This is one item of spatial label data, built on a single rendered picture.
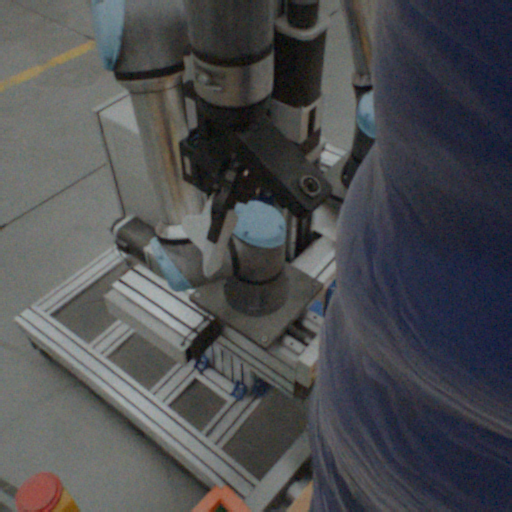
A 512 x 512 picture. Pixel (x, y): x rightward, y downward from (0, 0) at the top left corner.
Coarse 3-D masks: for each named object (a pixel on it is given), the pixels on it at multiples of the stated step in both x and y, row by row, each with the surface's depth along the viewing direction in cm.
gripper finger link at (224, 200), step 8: (224, 184) 56; (232, 184) 56; (216, 192) 57; (224, 192) 57; (232, 192) 57; (216, 200) 57; (224, 200) 56; (232, 200) 58; (216, 208) 57; (224, 208) 57; (232, 208) 58; (216, 216) 57; (224, 216) 58; (216, 224) 58; (208, 232) 59; (216, 232) 58; (208, 240) 59; (216, 240) 59
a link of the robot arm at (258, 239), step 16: (240, 208) 109; (256, 208) 109; (272, 208) 110; (240, 224) 105; (256, 224) 106; (272, 224) 107; (240, 240) 105; (256, 240) 104; (272, 240) 106; (240, 256) 106; (256, 256) 107; (272, 256) 109; (240, 272) 109; (256, 272) 111; (272, 272) 113
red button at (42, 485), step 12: (36, 480) 96; (48, 480) 96; (60, 480) 97; (24, 492) 95; (36, 492) 95; (48, 492) 95; (60, 492) 96; (24, 504) 94; (36, 504) 94; (48, 504) 94
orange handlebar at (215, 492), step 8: (216, 488) 90; (224, 488) 90; (208, 496) 89; (216, 496) 89; (224, 496) 89; (232, 496) 89; (200, 504) 88; (208, 504) 88; (216, 504) 89; (224, 504) 89; (232, 504) 88; (240, 504) 88
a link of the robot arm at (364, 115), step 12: (372, 96) 136; (360, 108) 134; (372, 108) 133; (360, 120) 135; (372, 120) 132; (360, 132) 136; (372, 132) 134; (360, 144) 138; (372, 144) 136; (360, 156) 140
